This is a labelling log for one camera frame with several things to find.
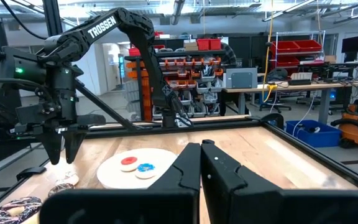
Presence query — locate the orange parts bin rack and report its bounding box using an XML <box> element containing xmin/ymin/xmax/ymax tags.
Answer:
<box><xmin>124</xmin><ymin>49</ymin><xmax>226</xmax><ymax>122</ymax></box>

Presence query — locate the black frame side clip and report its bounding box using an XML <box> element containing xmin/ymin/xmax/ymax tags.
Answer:
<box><xmin>16</xmin><ymin>166</ymin><xmax>47</xmax><ymax>181</ymax></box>

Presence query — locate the small chocolate iced donut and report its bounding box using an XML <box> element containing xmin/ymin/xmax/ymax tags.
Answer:
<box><xmin>47</xmin><ymin>182</ymin><xmax>76</xmax><ymax>197</ymax></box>

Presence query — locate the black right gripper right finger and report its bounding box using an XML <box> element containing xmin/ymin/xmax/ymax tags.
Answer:
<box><xmin>201</xmin><ymin>139</ymin><xmax>358</xmax><ymax>224</ymax></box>

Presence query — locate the yellow hanging cable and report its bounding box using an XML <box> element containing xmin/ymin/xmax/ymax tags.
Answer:
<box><xmin>261</xmin><ymin>0</ymin><xmax>278</xmax><ymax>103</ymax></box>

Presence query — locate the small white iced donut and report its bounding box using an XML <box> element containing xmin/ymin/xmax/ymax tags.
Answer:
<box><xmin>56</xmin><ymin>172</ymin><xmax>80</xmax><ymax>187</ymax></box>

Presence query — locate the black frame corner bracket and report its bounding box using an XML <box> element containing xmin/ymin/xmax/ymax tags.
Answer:
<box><xmin>261</xmin><ymin>113</ymin><xmax>285</xmax><ymax>129</ymax></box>

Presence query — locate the grey equipment box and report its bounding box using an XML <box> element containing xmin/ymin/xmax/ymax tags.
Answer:
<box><xmin>225</xmin><ymin>67</ymin><xmax>259</xmax><ymax>90</ymax></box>

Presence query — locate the black office chair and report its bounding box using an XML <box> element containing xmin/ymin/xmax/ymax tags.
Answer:
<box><xmin>259</xmin><ymin>68</ymin><xmax>292</xmax><ymax>113</ymax></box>

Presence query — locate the metal wire shelf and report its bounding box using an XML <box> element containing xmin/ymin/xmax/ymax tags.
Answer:
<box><xmin>270</xmin><ymin>30</ymin><xmax>326</xmax><ymax>69</ymax></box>

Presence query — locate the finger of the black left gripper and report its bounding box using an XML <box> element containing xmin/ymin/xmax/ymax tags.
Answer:
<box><xmin>62</xmin><ymin>129</ymin><xmax>88</xmax><ymax>165</ymax></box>
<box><xmin>37</xmin><ymin>124</ymin><xmax>63</xmax><ymax>166</ymax></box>

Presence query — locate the small blue iced donut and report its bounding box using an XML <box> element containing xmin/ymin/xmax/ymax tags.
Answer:
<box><xmin>134</xmin><ymin>162</ymin><xmax>158</xmax><ymax>180</ymax></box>

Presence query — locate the large chocolate iced donut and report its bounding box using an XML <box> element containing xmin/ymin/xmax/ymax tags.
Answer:
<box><xmin>0</xmin><ymin>196</ymin><xmax>44</xmax><ymax>224</ymax></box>

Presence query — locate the orange shop vacuum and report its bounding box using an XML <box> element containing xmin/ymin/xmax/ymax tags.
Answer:
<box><xmin>330</xmin><ymin>95</ymin><xmax>358</xmax><ymax>154</ymax></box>

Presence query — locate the long wooden workbench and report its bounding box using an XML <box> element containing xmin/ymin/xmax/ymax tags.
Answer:
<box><xmin>222</xmin><ymin>80</ymin><xmax>358</xmax><ymax>125</ymax></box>

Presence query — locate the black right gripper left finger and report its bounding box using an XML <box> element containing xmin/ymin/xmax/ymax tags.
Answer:
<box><xmin>39</xmin><ymin>142</ymin><xmax>202</xmax><ymax>224</ymax></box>

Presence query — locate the black computer monitor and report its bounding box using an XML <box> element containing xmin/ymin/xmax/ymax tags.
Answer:
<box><xmin>341</xmin><ymin>35</ymin><xmax>358</xmax><ymax>54</ymax></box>

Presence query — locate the black aluminium table frame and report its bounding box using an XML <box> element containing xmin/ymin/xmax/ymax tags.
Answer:
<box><xmin>0</xmin><ymin>0</ymin><xmax>358</xmax><ymax>218</ymax></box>

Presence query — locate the small red iced donut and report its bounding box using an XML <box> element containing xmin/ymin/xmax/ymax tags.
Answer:
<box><xmin>119</xmin><ymin>156</ymin><xmax>140</xmax><ymax>173</ymax></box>

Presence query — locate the blue plastic bin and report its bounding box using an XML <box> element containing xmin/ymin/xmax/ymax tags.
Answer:
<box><xmin>285</xmin><ymin>119</ymin><xmax>342</xmax><ymax>148</ymax></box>

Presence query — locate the white ceramic plate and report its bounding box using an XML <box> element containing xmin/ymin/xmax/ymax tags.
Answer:
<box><xmin>96</xmin><ymin>147</ymin><xmax>179</xmax><ymax>190</ymax></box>

